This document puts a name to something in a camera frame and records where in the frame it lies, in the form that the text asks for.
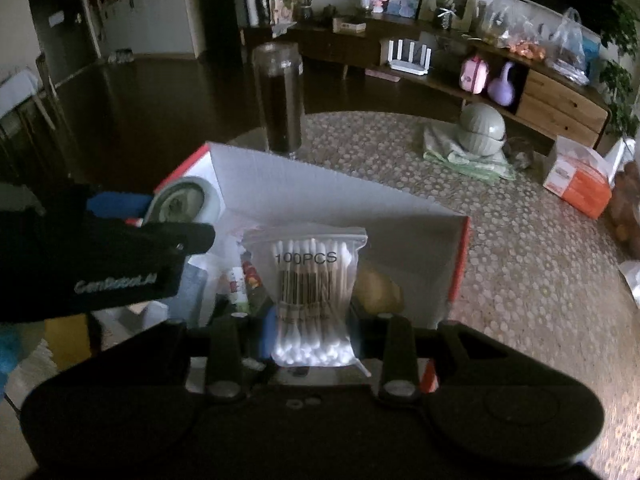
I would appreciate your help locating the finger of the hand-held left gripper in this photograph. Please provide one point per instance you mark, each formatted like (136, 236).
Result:
(185, 239)
(120, 205)

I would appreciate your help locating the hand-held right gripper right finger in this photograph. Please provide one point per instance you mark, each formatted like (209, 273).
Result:
(400, 350)

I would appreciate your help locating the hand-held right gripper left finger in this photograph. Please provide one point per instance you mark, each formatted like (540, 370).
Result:
(271, 332)

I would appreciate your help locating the white plastic bag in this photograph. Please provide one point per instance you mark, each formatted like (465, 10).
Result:
(194, 290)

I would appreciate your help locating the cotton swab bag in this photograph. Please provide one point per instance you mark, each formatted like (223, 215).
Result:
(305, 285)

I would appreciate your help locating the red shoe box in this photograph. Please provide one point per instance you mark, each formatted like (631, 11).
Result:
(400, 230)

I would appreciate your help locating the person's left forearm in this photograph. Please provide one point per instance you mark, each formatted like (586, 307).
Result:
(7, 350)

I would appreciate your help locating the chair with white cloth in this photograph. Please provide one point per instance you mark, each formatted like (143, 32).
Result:
(20, 105)

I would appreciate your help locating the pair of light slippers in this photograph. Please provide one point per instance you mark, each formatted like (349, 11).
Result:
(121, 56)

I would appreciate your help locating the white cupboard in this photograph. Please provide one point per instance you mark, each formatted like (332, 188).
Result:
(150, 15)

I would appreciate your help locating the green folded cloth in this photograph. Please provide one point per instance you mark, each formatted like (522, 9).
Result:
(450, 157)

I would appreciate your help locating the black cabinet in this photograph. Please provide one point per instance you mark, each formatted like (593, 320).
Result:
(220, 10)

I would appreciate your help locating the small dark ornament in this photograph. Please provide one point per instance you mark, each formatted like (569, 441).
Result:
(519, 152)

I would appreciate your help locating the white bottle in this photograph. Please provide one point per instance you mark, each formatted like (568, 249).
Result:
(252, 12)

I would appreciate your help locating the grey-green lidded pot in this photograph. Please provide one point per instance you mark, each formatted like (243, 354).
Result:
(480, 127)

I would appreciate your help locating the orange tissue box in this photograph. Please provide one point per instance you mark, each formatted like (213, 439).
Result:
(575, 185)

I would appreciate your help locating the floral paper bag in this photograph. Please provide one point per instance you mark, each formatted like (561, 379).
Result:
(282, 10)

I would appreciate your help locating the small cardboard box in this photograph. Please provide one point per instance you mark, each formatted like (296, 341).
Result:
(349, 25)

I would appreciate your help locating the bag of red fruit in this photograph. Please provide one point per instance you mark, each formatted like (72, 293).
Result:
(627, 200)

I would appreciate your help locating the purple gourd toy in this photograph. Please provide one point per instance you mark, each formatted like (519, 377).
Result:
(501, 90)

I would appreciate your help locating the pink toy suitcase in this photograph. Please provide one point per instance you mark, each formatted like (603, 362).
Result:
(474, 75)

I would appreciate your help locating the white router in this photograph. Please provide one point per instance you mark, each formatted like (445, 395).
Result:
(407, 60)

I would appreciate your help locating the wooden television cabinet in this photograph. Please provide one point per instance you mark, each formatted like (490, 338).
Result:
(560, 105)

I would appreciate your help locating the plastic bag of oranges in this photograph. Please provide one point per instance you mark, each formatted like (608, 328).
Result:
(515, 32)

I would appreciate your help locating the blue box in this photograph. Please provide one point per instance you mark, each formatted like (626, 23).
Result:
(591, 55)

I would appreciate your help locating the green indoor plant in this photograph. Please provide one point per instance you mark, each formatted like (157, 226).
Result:
(622, 75)

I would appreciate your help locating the wooden picture frame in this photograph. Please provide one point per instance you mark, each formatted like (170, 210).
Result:
(450, 7)

